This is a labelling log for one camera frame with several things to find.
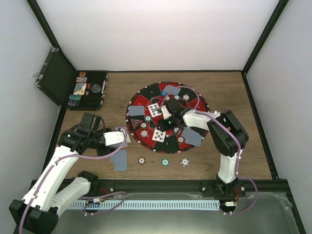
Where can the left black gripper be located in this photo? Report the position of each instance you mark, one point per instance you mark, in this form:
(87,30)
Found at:
(101,152)

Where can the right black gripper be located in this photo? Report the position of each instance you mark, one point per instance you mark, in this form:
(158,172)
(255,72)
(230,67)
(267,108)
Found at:
(163,127)

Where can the nine of clubs card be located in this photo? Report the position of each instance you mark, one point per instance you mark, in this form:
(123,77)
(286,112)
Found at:
(154,110)

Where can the blue cards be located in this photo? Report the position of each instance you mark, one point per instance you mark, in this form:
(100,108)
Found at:
(192,137)

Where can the seven of clubs card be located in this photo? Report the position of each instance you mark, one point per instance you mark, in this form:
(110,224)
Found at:
(158,135)

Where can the blue small blind button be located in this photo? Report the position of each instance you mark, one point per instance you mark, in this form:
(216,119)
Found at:
(162,92)

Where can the brown 100 chips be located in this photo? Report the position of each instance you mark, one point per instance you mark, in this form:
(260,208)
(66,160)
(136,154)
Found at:
(143,125)

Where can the blue 10 chips seat two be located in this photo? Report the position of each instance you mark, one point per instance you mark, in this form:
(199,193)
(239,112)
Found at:
(144,133)

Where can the triangular all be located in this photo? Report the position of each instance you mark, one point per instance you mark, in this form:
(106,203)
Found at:
(136,123)

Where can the teal chip stack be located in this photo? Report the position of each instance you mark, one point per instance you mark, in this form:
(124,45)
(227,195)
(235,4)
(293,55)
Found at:
(165,162)

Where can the purple chip stack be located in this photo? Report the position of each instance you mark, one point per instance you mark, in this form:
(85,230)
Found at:
(184,162)

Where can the brown 100 chip stack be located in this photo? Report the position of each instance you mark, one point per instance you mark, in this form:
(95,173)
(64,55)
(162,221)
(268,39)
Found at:
(141,160)

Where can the dealt blue backed card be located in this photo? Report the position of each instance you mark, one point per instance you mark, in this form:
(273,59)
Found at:
(116,158)

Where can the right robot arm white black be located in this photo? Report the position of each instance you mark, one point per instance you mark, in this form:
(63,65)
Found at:
(228,135)

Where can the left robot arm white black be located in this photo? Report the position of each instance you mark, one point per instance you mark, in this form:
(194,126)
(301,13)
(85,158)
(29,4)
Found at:
(40,209)

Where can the round red black poker mat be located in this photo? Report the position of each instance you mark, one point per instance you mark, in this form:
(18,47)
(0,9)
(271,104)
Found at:
(152,117)

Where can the chips in case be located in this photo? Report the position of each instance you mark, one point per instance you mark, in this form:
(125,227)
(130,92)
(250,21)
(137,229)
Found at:
(75,99)

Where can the clear round dealer button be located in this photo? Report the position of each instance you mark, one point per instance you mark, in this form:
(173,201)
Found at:
(96,88)

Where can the black poker chip case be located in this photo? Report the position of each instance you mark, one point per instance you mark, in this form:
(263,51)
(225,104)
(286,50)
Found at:
(57,80)

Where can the card deck in case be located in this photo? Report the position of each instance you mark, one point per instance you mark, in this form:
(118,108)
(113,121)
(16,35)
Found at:
(80,89)

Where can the light blue slotted cable duct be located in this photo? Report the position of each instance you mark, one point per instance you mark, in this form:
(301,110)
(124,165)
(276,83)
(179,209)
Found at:
(206,205)

